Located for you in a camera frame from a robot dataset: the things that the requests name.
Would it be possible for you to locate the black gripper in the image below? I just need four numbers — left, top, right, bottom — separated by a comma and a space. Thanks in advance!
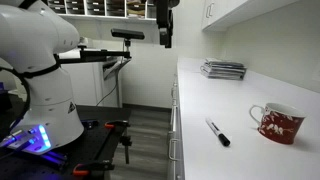
155, 0, 175, 49

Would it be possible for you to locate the white marker with black cap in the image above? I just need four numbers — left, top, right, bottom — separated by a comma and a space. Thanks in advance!
205, 117, 231, 148

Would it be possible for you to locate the red floral mug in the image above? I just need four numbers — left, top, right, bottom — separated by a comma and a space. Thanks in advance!
248, 102, 307, 145

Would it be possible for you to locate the white mail slot shelf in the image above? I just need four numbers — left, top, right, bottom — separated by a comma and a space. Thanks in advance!
46, 0, 158, 22

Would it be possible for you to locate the white base cabinet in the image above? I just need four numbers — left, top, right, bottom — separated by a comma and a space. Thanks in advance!
165, 73, 186, 180

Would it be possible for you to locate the white office copier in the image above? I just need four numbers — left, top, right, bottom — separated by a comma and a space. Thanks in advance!
58, 49, 132, 108

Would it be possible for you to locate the black breadboard robot table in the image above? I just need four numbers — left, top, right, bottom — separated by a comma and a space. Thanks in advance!
0, 104, 133, 180

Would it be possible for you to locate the black stereo camera bar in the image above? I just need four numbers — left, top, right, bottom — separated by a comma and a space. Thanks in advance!
110, 27, 146, 41

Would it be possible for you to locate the white wall cabinet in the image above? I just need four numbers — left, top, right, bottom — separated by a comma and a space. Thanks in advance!
201, 0, 301, 33

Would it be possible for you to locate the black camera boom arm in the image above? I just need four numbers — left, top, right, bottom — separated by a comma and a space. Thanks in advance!
56, 38, 133, 65

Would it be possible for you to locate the black camera cable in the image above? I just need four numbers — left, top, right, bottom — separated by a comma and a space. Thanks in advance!
95, 58, 130, 108

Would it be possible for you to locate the orange handled bar clamp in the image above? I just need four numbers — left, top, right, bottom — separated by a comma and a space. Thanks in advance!
104, 119, 133, 165
72, 159, 115, 177

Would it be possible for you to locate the dark table bracket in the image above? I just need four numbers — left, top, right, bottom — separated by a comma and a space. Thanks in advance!
80, 119, 100, 130

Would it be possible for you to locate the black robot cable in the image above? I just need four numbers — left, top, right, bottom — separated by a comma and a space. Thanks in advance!
0, 66, 32, 134

